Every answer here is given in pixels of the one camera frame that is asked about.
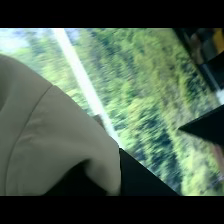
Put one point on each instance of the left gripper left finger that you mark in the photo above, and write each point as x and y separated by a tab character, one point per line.
80	183

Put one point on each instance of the black yellow checked garment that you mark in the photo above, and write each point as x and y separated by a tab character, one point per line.
208	46

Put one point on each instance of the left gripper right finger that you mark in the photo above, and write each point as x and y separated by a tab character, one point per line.
136	181

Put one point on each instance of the brown trousers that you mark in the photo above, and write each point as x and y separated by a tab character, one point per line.
50	133

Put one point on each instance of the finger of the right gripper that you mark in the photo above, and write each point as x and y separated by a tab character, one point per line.
210	128

